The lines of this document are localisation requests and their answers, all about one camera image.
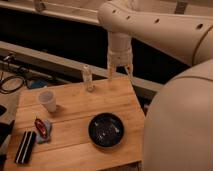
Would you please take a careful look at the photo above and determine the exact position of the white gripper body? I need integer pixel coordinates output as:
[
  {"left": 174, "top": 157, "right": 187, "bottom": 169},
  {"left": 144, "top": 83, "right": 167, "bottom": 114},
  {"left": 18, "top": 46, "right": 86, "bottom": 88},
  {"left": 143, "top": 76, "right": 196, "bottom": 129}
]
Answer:
[{"left": 107, "top": 32, "right": 133, "bottom": 67}]

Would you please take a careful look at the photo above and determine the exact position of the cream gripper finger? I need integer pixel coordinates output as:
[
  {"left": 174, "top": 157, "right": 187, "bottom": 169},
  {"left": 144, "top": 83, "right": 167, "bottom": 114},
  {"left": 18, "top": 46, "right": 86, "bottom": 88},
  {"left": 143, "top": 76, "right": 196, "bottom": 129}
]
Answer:
[
  {"left": 124, "top": 65, "right": 133, "bottom": 82},
  {"left": 107, "top": 63, "right": 116, "bottom": 80}
]

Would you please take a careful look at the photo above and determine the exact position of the red pepper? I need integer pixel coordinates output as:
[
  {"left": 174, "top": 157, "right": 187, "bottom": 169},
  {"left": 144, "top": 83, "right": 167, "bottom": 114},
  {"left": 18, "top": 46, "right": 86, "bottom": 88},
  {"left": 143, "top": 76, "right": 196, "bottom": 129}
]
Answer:
[{"left": 34, "top": 118, "right": 47, "bottom": 139}]

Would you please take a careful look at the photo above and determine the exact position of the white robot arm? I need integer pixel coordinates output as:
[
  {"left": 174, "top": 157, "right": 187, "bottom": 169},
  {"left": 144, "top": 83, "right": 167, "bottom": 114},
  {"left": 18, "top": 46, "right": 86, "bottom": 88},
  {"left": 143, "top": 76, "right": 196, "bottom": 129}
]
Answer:
[{"left": 98, "top": 0, "right": 213, "bottom": 171}]

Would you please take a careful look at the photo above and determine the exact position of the black ceramic bowl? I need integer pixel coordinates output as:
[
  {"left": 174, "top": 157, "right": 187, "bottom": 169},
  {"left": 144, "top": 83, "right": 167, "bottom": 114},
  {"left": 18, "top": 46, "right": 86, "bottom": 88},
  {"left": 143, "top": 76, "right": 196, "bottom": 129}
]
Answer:
[{"left": 88, "top": 113, "right": 125, "bottom": 148}]

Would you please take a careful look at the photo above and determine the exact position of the small clear bottle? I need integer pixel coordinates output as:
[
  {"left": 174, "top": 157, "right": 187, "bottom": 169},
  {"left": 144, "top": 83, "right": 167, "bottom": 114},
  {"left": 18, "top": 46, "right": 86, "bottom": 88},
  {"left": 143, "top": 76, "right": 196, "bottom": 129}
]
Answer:
[{"left": 82, "top": 65, "right": 94, "bottom": 92}]

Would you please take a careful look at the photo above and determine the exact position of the white paper cup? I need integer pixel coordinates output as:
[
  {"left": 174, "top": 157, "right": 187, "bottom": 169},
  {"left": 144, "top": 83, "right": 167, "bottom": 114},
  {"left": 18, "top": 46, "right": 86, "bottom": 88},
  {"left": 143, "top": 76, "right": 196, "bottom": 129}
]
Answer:
[{"left": 38, "top": 90, "right": 57, "bottom": 113}]

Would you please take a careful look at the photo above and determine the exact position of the blue object on floor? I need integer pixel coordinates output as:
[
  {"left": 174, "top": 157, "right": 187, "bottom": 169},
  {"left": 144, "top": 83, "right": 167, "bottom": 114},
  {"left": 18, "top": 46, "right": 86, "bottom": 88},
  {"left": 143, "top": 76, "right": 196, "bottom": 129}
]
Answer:
[{"left": 29, "top": 78, "right": 47, "bottom": 89}]

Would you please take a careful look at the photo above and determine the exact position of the wooden board table top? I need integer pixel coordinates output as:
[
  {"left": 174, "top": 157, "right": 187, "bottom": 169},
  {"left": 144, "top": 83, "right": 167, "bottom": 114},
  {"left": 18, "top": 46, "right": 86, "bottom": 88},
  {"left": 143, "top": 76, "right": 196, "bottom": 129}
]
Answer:
[{"left": 4, "top": 77, "right": 144, "bottom": 171}]

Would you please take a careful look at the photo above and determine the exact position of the black white striped block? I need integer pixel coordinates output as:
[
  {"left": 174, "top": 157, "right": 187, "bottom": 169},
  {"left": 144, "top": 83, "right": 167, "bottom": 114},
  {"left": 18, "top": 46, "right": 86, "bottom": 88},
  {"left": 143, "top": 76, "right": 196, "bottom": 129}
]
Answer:
[{"left": 14, "top": 131, "right": 36, "bottom": 164}]

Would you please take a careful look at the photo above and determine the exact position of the black coiled cable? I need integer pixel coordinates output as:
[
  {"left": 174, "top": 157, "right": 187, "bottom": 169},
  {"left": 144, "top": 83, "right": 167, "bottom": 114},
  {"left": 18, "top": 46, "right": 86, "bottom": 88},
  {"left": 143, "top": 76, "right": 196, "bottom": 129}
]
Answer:
[{"left": 0, "top": 63, "right": 29, "bottom": 95}]

